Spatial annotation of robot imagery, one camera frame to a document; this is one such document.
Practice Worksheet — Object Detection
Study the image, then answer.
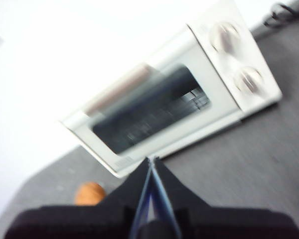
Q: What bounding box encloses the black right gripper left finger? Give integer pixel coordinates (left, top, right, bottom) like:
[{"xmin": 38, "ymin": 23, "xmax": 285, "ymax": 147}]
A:
[{"xmin": 2, "ymin": 157, "xmax": 153, "ymax": 239}]

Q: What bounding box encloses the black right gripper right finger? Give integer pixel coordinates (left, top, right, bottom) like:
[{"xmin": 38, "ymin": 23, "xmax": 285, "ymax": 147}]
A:
[{"xmin": 153, "ymin": 156, "xmax": 299, "ymax": 239}]

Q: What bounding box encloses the brown potato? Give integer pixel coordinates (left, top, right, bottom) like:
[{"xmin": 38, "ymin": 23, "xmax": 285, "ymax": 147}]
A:
[{"xmin": 74, "ymin": 181, "xmax": 106, "ymax": 206}]

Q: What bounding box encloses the glass oven door beige handle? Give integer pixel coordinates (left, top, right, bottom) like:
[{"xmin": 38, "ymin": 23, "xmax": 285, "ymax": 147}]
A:
[{"xmin": 64, "ymin": 27, "xmax": 240, "ymax": 175}]

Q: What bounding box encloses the beige oven knob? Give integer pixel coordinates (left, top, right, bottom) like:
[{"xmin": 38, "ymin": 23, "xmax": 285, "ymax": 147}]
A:
[
  {"xmin": 208, "ymin": 21, "xmax": 243, "ymax": 54},
  {"xmin": 232, "ymin": 65, "xmax": 267, "ymax": 95}
]

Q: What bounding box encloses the white toaster oven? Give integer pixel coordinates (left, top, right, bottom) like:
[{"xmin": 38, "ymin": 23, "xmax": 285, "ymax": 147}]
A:
[{"xmin": 58, "ymin": 4, "xmax": 283, "ymax": 179}]

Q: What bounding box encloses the black oven power cable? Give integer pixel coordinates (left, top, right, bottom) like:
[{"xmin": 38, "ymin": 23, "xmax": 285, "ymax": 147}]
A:
[{"xmin": 262, "ymin": 1, "xmax": 299, "ymax": 28}]

